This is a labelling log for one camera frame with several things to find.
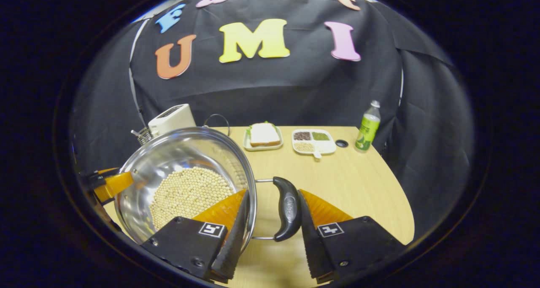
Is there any wire mesh utensil holder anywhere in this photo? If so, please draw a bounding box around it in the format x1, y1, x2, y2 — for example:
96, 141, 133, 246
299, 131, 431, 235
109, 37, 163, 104
131, 127, 153, 146

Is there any stainless steel pot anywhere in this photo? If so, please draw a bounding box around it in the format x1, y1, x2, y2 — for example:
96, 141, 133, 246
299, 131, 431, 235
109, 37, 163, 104
114, 127, 302, 244

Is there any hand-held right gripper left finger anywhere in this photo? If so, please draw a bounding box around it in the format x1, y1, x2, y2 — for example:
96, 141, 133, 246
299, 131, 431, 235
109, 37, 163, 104
140, 189, 251, 283

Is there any green drink bottle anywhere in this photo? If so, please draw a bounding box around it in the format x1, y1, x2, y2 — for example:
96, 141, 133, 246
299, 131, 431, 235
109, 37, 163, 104
354, 100, 381, 153

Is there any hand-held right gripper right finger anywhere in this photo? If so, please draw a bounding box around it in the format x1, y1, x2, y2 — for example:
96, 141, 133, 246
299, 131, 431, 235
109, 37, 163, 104
298, 189, 406, 284

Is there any black power cable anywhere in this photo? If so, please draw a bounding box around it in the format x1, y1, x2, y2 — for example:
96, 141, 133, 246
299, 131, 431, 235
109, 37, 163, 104
204, 113, 231, 137

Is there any white toaster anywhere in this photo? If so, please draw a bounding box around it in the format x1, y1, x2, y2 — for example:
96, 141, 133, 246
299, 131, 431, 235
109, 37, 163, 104
148, 104, 197, 137

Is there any pale green sandwich plate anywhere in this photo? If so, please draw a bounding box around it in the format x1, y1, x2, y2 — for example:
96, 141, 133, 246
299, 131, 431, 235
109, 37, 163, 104
243, 126, 284, 152

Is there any pile of soybeans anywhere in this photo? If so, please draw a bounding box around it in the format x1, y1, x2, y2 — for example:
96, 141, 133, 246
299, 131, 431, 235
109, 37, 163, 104
148, 167, 235, 231

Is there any white divided dish with beans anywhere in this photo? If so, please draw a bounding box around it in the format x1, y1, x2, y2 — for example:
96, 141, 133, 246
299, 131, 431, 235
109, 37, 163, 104
292, 129, 337, 159

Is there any white bread sandwich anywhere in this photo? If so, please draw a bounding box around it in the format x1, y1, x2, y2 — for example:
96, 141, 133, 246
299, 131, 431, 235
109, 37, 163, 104
247, 121, 281, 148

